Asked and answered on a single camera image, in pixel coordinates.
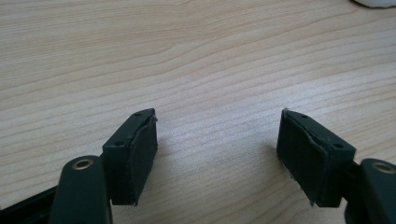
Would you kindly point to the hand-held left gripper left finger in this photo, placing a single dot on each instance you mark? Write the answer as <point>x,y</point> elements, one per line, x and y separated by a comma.
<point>130,161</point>

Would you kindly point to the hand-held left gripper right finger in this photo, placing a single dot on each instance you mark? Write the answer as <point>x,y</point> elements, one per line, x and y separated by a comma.
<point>314,161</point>

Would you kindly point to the white desk organizer holder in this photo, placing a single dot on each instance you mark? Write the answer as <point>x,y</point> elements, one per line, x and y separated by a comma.
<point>376,2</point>

